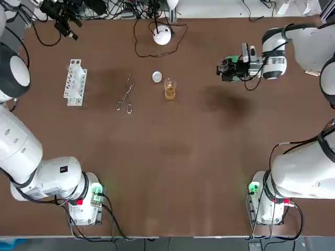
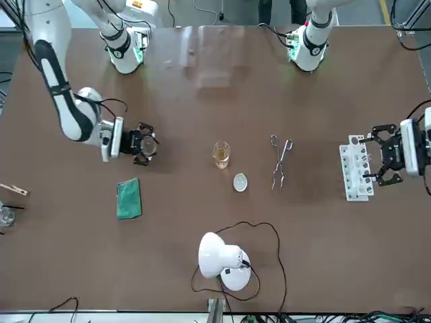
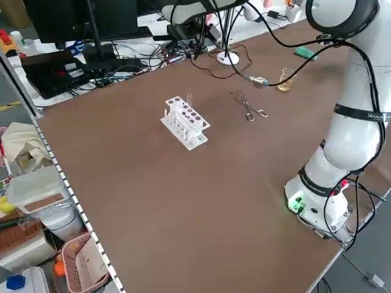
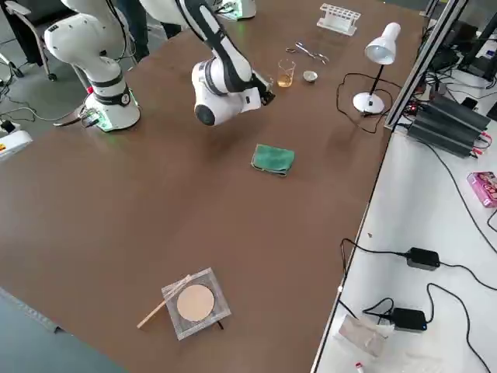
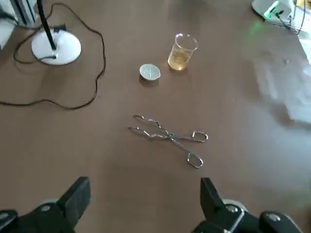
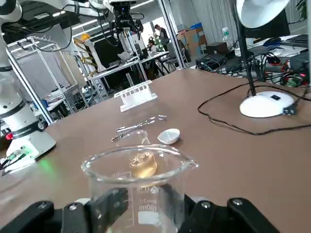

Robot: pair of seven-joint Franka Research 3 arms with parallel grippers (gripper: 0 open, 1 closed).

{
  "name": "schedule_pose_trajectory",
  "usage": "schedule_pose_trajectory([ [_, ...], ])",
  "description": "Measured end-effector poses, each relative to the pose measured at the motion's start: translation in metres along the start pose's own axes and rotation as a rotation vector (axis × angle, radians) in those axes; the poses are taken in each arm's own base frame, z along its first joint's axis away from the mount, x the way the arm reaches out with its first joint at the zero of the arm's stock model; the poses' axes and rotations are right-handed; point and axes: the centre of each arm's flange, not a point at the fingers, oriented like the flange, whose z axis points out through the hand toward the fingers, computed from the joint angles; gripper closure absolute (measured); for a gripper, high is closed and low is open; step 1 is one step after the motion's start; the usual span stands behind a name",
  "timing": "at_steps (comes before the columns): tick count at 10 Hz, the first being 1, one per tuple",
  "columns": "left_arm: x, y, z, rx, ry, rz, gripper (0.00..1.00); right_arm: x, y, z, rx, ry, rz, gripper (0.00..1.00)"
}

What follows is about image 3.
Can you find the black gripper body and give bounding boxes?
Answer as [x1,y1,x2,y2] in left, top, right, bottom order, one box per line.
[166,23,197,40]

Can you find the metal crucible tongs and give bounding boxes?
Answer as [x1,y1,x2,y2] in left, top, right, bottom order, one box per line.
[230,90,269,123]

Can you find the glass beaker with amber liquid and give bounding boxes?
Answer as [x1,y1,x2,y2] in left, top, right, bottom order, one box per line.
[277,68,294,92]

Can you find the brown wicker basket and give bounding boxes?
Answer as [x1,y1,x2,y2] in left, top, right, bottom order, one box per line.
[0,210,42,254]

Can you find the beige cloth bag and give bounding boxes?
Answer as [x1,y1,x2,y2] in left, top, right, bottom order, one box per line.
[1,121,54,176]

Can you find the white jug blue cap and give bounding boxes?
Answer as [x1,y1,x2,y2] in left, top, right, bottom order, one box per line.
[0,267,49,293]

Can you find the white plastic storage box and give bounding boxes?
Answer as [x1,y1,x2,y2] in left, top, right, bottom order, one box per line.
[7,166,70,214]

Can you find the black keyboard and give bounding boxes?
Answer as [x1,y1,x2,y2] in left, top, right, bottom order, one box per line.
[108,26,153,40]

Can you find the black foot power cable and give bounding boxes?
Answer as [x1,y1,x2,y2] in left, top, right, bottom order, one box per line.
[323,178,384,288]

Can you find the yellow toy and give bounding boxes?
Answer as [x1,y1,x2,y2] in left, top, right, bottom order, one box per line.
[0,195,18,214]

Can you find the white test tube rack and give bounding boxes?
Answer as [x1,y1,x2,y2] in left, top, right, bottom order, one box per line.
[160,96,211,151]

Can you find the aluminium frame rail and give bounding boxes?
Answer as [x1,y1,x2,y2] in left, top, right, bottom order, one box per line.
[0,50,126,293]

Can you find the pink plastic basket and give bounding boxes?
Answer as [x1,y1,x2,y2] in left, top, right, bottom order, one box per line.
[60,233,111,292]

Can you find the white desk lamp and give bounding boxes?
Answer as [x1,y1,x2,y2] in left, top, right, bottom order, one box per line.
[216,0,264,66]

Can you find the black computer monitor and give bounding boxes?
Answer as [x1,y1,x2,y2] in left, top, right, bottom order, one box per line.
[23,0,140,71]

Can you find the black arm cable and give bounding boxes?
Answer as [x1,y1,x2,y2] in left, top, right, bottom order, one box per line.
[169,0,386,176]

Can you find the black electronics box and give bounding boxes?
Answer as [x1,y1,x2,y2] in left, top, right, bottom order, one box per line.
[21,50,84,100]

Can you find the white plastic bucket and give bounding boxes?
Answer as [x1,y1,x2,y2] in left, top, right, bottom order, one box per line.
[39,204,85,242]

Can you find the black lamp cable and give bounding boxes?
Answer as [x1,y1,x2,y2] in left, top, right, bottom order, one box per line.
[191,45,252,81]

